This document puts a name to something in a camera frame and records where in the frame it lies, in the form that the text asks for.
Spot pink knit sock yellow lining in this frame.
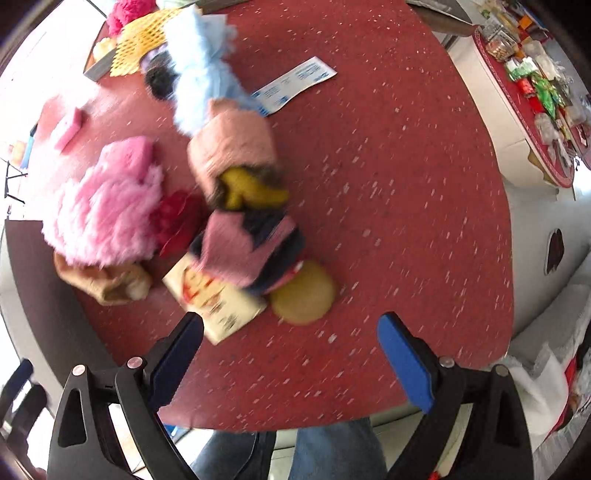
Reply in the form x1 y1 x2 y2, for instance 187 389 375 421
187 98 291 210

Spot person's jeans legs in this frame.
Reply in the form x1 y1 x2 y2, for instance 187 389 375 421
189 418 389 480

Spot pink knit sock navy cuff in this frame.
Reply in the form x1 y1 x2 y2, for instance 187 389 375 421
189 208 308 296

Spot round side table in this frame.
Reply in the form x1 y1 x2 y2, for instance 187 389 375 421
472 0 591 189

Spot grey tray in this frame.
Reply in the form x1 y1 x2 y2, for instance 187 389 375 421
83 28 121 83

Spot yellow foam net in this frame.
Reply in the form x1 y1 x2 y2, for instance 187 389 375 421
111 7 190 77

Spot small pink sponge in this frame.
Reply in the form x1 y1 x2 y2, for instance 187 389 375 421
104 136 155 178

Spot pile of snack packets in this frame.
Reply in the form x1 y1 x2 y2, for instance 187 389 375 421
480 0 591 178

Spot white plastic bag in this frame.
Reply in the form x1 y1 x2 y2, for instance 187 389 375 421
501 277 591 455

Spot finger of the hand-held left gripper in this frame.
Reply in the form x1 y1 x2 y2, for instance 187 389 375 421
6 383 49 446
0 359 35 409

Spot light blue fluffy cloth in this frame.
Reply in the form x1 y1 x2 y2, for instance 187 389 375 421
164 7 259 137

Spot large pink sponge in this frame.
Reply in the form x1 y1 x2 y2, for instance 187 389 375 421
53 107 85 151

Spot round yellow sponge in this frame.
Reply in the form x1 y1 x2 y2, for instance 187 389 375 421
269 259 337 325

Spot magenta fluffy cloth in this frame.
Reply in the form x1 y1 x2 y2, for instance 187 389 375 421
106 0 160 37

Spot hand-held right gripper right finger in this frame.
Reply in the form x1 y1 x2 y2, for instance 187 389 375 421
376 312 536 480

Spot small printed cardboard box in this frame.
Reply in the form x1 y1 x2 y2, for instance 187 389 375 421
161 253 269 346

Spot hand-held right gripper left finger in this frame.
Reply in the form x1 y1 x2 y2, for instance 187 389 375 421
46 312 205 480

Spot dark purple knit sock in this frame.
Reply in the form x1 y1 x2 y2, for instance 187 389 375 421
142 48 181 102

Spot tan knit cloth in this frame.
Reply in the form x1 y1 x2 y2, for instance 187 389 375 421
53 251 154 306

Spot pink fluffy cloth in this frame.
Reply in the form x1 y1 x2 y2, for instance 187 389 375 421
41 136 167 268

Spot black folding chair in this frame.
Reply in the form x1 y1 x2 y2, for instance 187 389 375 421
0 154 29 210

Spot red fabric piece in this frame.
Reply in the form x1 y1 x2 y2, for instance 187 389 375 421
154 189 206 257

